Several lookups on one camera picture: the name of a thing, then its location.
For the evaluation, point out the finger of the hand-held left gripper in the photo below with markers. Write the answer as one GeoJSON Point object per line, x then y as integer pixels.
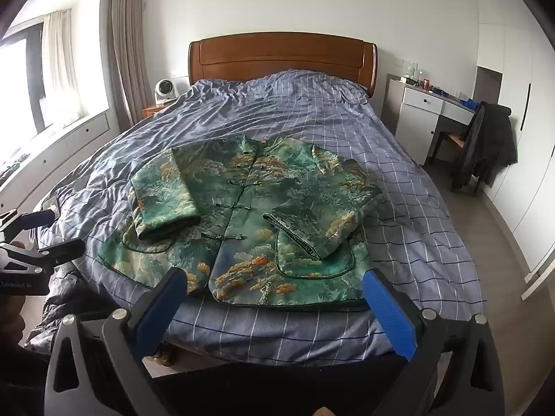
{"type": "Point", "coordinates": [65, 249]}
{"type": "Point", "coordinates": [41, 219]}

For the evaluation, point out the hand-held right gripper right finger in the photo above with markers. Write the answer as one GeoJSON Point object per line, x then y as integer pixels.
{"type": "Point", "coordinates": [390, 312]}

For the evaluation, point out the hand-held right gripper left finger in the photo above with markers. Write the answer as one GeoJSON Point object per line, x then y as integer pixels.
{"type": "Point", "coordinates": [161, 307]}

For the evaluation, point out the green landscape print jacket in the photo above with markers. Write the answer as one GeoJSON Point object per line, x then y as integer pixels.
{"type": "Point", "coordinates": [243, 208]}

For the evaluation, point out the person's left forearm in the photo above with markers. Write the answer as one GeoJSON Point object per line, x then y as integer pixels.
{"type": "Point", "coordinates": [11, 325]}

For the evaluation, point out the dark smartphone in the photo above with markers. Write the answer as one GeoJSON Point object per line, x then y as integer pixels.
{"type": "Point", "coordinates": [50, 205]}

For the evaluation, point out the patterned slipper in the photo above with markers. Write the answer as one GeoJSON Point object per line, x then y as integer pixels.
{"type": "Point", "coordinates": [167, 354]}

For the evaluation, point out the dark quilted cloth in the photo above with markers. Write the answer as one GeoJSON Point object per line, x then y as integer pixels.
{"type": "Point", "coordinates": [73, 303]}

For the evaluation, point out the white window cabinet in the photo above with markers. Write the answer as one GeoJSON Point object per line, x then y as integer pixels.
{"type": "Point", "coordinates": [65, 143]}

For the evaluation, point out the window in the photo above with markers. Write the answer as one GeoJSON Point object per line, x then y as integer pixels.
{"type": "Point", "coordinates": [17, 82]}

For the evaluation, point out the wooden nightstand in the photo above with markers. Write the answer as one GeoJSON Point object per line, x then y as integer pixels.
{"type": "Point", "coordinates": [151, 110]}

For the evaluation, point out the sheer white curtain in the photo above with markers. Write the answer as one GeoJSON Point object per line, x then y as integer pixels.
{"type": "Point", "coordinates": [58, 65]}

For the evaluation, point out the small white fan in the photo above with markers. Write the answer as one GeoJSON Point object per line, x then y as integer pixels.
{"type": "Point", "coordinates": [164, 89]}

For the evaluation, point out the wooden chair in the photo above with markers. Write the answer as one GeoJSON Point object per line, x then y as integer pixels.
{"type": "Point", "coordinates": [453, 141]}

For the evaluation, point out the brown curtain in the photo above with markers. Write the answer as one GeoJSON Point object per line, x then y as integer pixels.
{"type": "Point", "coordinates": [128, 52]}

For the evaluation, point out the white desk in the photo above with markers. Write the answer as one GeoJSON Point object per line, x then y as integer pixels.
{"type": "Point", "coordinates": [416, 117]}

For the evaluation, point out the dark jacket on chair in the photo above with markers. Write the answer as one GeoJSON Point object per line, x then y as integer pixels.
{"type": "Point", "coordinates": [485, 138]}

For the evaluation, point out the blue checked duvet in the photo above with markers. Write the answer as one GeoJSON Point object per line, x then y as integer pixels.
{"type": "Point", "coordinates": [303, 112]}

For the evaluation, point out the blue desk organizer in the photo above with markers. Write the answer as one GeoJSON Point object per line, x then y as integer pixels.
{"type": "Point", "coordinates": [468, 104]}

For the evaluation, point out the white wardrobe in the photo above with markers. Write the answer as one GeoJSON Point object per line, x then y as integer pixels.
{"type": "Point", "coordinates": [520, 95]}

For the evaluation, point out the wooden headboard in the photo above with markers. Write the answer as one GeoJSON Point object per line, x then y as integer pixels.
{"type": "Point", "coordinates": [282, 52]}

